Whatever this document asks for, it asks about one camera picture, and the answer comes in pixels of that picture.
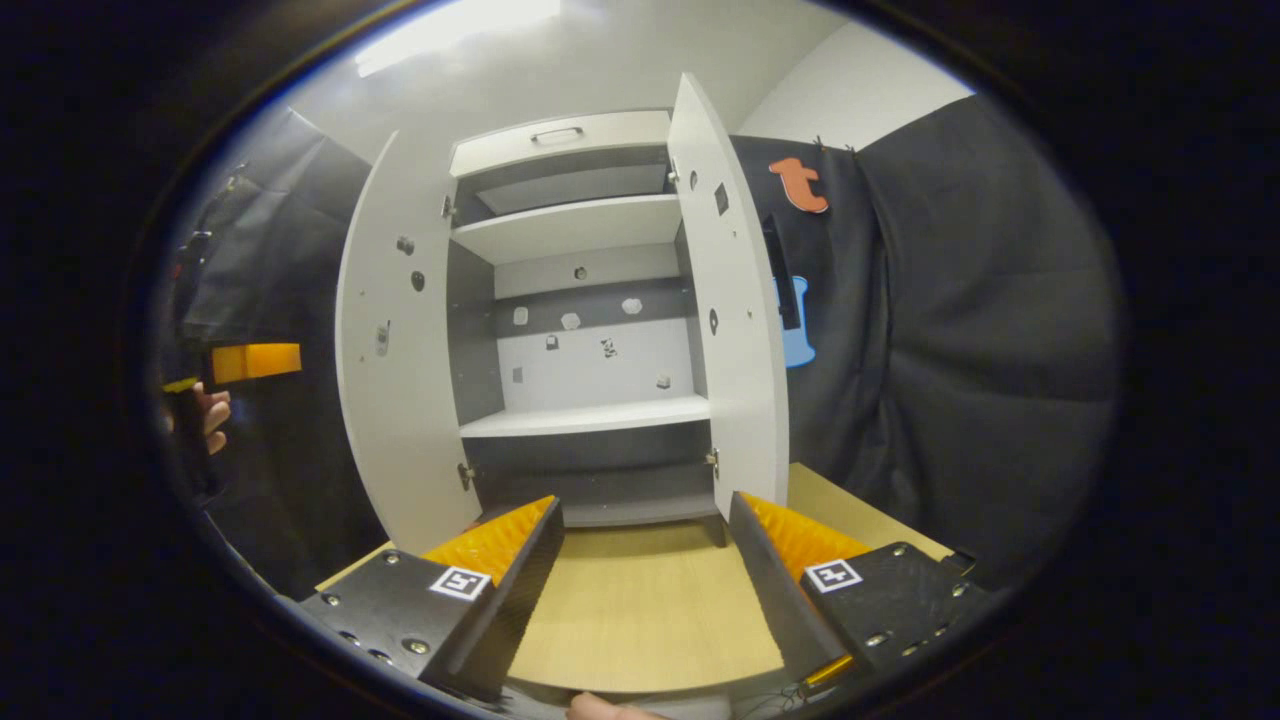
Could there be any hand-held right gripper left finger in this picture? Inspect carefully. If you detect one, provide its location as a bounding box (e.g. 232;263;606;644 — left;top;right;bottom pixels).
298;495;566;701

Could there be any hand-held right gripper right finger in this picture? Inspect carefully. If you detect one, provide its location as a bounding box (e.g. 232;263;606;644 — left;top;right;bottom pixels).
728;490;991;691

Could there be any shoe cabinet door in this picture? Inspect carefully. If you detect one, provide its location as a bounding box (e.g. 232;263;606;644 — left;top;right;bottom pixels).
335;130;483;556
667;72;803;521

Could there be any grey double-door shoe cabinet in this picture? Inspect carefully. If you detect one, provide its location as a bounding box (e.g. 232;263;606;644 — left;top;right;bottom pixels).
445;108;726;546

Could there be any white cabinet shelf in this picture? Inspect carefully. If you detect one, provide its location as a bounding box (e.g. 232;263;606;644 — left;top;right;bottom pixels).
452;195;684;266
460;395;711;439

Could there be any black backdrop cloth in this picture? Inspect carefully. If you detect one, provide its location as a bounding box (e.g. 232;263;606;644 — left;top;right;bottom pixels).
160;95;1121;601

